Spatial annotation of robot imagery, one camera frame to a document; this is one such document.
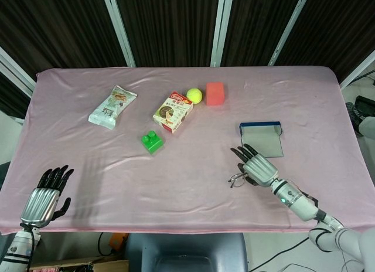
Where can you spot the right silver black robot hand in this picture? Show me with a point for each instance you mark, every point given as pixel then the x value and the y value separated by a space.
pixel 260 169

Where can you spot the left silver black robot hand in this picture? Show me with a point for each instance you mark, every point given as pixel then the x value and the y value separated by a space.
pixel 39 206

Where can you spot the blue glasses case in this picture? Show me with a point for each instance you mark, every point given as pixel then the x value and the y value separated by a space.
pixel 263 143

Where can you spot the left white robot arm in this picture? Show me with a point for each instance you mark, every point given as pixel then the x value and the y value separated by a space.
pixel 17 248

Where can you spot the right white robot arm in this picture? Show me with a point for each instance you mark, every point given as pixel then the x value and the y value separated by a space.
pixel 301 206

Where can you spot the cardboard box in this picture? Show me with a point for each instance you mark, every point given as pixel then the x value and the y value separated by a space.
pixel 73 264

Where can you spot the pink tablecloth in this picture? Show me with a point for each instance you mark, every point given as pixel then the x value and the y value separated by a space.
pixel 187 181

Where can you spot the orange object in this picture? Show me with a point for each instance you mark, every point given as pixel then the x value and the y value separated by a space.
pixel 117 241

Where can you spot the red foam cube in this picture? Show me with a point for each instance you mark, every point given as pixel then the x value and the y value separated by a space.
pixel 215 94

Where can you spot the yellow tennis ball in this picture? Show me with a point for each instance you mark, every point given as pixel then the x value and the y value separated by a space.
pixel 194 95

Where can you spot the cookie box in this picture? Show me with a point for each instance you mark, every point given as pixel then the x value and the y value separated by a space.
pixel 173 113

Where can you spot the green toy brick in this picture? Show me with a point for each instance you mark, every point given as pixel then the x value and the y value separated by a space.
pixel 152 144

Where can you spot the grey rounded object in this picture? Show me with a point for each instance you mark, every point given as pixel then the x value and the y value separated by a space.
pixel 367 127

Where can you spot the black equipment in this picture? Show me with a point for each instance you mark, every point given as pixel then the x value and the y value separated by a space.
pixel 363 105

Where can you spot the white snack bag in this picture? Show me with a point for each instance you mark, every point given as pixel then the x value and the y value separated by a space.
pixel 112 108

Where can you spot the white frame post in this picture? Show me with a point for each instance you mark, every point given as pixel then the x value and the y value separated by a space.
pixel 118 28
pixel 221 28
pixel 288 28
pixel 359 68
pixel 16 71

